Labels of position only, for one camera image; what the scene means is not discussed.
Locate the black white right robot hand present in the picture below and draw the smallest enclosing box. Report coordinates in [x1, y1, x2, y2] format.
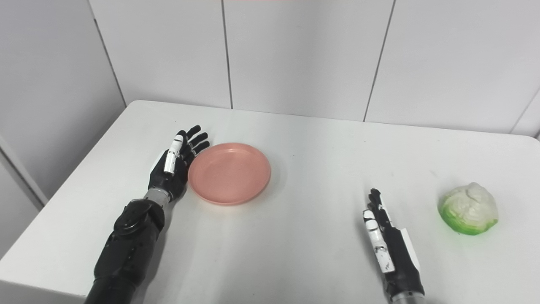
[363, 188, 426, 301]

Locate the pink round plate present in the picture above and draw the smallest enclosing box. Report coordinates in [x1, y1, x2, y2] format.
[188, 143, 272, 206]

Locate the green white cabbage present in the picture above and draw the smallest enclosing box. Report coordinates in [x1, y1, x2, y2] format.
[438, 182, 499, 236]

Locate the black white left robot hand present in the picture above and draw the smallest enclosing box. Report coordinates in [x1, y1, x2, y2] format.
[148, 125, 211, 202]

